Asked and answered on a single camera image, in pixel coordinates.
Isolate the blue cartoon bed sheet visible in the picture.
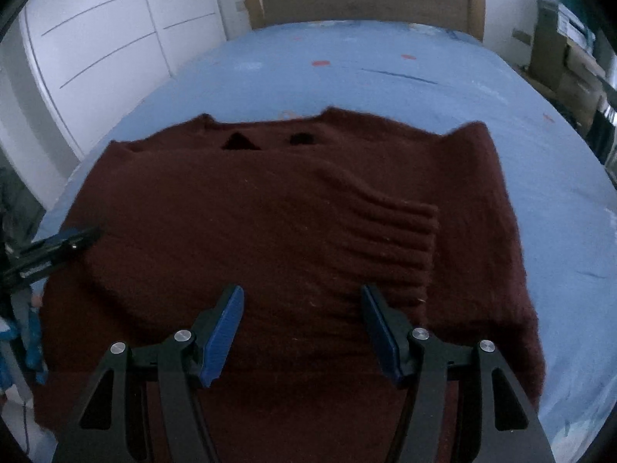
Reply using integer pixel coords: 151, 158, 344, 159
54, 21, 616, 462

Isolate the dark red knitted sweater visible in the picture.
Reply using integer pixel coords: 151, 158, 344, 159
34, 108, 545, 462

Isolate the white wardrobe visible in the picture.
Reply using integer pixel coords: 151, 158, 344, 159
1, 0, 226, 208

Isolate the wooden drawer cabinet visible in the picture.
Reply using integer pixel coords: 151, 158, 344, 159
528, 0, 605, 132

